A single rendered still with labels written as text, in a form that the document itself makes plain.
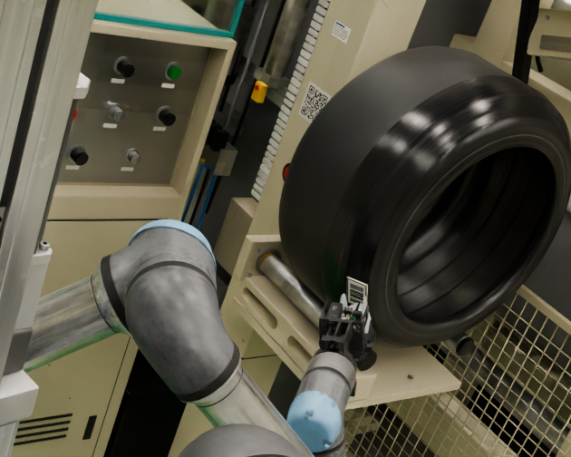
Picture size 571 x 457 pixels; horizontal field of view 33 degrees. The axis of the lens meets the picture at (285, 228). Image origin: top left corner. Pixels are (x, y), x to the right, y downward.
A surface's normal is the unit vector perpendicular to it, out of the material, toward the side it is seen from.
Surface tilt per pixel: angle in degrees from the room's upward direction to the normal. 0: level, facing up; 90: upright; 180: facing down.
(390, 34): 90
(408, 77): 34
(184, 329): 54
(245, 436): 19
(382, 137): 58
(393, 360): 0
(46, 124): 90
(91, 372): 90
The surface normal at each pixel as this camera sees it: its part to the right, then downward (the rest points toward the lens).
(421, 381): 0.32, -0.86
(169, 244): 0.03, -0.89
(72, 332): 0.10, 0.43
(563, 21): -0.77, 0.01
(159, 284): -0.20, -0.61
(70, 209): 0.55, 0.52
